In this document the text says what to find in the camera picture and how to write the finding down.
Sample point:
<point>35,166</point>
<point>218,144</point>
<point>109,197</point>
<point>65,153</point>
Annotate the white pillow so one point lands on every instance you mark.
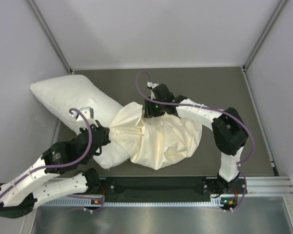
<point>61,94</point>

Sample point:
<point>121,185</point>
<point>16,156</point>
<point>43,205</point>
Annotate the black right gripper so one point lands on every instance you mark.
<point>150,112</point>

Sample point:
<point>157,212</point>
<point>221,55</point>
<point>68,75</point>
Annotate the cream pillowcase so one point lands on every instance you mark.
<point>155,142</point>

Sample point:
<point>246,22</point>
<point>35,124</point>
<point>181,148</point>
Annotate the aluminium corner post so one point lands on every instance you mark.
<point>48,33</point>
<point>264,34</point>

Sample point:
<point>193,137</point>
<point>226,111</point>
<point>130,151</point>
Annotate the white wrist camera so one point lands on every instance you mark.
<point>87,112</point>
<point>151,85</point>

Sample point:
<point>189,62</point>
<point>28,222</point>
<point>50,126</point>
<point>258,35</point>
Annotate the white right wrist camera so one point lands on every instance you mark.
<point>151,85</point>

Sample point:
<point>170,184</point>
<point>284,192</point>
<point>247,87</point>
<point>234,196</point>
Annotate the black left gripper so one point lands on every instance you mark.
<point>106,130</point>

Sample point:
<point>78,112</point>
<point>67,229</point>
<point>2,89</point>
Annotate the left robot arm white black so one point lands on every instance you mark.
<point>33,188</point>

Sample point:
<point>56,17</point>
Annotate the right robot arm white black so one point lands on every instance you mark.
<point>230,137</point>

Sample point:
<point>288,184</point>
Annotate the right aluminium corner post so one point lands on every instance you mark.
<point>264,34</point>

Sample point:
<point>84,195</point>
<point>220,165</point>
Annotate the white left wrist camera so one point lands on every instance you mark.
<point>87,112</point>

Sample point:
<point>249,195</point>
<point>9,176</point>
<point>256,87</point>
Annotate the aluminium frame rail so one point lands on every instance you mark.
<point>269,186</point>

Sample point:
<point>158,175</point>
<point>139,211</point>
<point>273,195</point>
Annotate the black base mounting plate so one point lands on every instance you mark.
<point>165,189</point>

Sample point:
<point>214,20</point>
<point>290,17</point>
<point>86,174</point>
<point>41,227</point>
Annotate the left aluminium corner post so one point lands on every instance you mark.
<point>48,33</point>

